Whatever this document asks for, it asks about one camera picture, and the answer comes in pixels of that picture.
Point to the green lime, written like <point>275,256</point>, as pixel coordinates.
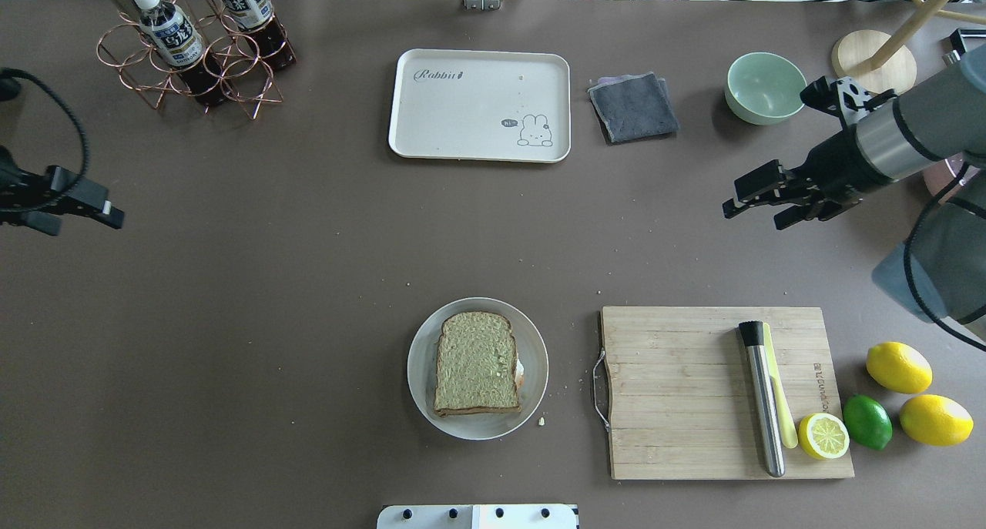
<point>867,422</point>

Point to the white round plate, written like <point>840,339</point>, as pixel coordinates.
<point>421,366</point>

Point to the pink ice bowl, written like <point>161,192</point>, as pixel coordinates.
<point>942,173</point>

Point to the yellow lemon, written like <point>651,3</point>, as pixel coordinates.
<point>899,368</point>
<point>936,420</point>

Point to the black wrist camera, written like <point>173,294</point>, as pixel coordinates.
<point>10,88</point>
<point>844,98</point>

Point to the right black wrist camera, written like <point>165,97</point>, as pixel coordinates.
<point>844,98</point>

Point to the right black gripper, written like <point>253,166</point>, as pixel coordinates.
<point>837,165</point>

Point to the wooden cup tree stand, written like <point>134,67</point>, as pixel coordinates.
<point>881,62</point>

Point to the fried egg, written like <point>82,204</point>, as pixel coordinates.
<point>519,374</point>

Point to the yellow lemon near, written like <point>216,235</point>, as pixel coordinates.
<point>936,420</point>

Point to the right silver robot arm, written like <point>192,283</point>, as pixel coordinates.
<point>936,128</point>

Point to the halved lemon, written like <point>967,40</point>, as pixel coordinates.
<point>823,436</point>

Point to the bread slice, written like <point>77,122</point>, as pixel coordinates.
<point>476,365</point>

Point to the copper wire bottle rack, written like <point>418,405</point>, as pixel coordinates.
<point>210,51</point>

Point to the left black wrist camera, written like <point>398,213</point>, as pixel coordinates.
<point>10,88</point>

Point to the green ceramic bowl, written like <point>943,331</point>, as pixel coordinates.
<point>763,88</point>

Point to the yellow lemon far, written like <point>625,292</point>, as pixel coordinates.
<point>899,368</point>

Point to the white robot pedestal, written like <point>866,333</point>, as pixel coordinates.
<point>528,515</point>

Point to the wooden cutting board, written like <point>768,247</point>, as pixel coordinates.
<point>679,399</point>

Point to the cream rabbit tray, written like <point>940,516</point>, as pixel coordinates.
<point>481,105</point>

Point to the grey folded cloth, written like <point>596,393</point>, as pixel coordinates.
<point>634,106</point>

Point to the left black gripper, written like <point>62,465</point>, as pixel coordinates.
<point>68,192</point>

